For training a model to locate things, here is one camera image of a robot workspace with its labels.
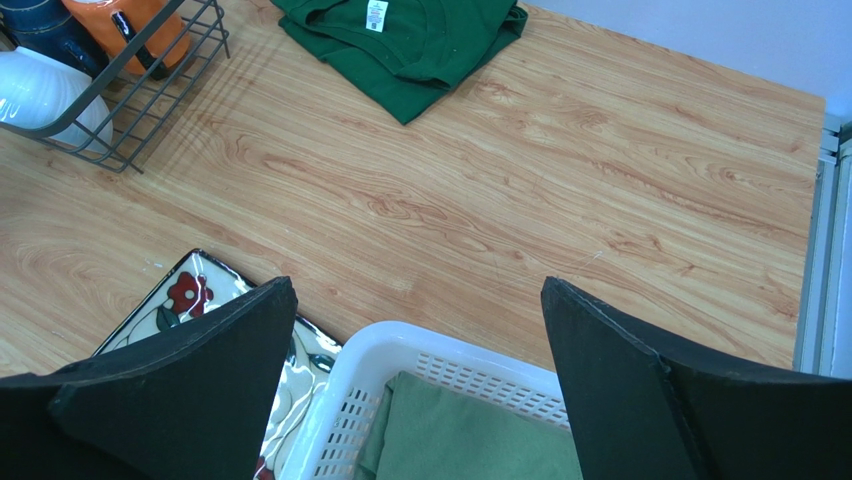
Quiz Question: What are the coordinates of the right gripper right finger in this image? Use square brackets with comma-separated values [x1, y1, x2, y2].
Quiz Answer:
[541, 277, 851, 479]

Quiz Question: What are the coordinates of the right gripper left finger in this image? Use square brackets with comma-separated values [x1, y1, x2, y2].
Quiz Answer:
[1, 277, 298, 479]

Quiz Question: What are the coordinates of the square floral plate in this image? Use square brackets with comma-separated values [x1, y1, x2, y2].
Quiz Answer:
[95, 249, 342, 479]

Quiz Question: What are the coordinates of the white laundry basket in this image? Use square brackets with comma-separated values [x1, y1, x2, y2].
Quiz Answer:
[274, 321, 582, 479]

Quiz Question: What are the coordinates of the olive green shirt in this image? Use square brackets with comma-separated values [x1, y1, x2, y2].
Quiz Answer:
[353, 372, 582, 479]

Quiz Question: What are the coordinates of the white ribbed bowl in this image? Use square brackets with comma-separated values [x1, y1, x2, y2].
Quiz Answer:
[1, 46, 113, 153]

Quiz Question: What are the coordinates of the orange mug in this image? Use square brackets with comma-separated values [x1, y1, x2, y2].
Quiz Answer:
[63, 0, 190, 80]

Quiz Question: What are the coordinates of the blue mug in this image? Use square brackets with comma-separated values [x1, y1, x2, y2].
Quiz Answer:
[1, 0, 110, 78]

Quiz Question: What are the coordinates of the dark green folded shirt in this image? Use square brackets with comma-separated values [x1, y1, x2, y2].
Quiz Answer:
[275, 0, 528, 125]

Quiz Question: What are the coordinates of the right aluminium frame post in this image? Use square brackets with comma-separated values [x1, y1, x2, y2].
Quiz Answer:
[793, 113, 851, 379]

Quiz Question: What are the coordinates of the black wire dish rack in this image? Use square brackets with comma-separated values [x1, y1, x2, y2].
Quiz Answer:
[1, 0, 229, 172]

